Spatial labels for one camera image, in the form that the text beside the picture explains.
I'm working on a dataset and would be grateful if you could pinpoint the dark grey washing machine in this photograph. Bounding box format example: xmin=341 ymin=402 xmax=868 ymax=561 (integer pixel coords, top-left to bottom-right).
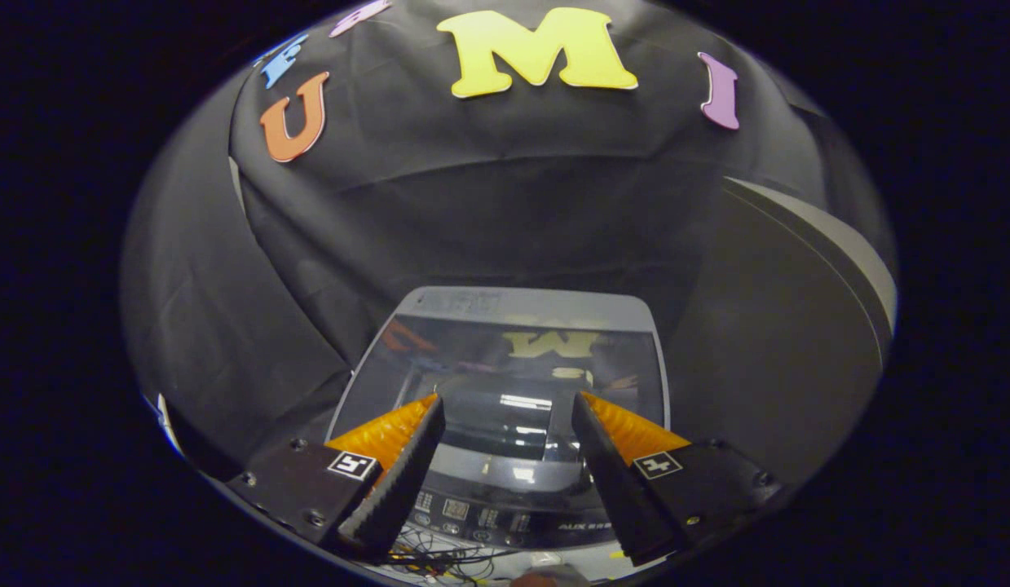
xmin=321 ymin=285 xmax=673 ymax=551

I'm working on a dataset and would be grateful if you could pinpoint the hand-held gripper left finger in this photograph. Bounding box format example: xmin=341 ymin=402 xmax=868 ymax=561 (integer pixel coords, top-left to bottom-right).
xmin=226 ymin=393 xmax=447 ymax=565

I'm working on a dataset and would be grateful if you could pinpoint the tangle of thin cables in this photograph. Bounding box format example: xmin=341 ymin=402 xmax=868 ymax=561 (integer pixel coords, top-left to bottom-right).
xmin=382 ymin=526 xmax=554 ymax=585

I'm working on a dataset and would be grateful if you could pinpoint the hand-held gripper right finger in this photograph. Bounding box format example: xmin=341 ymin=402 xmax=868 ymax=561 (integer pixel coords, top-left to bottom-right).
xmin=571 ymin=391 xmax=780 ymax=567

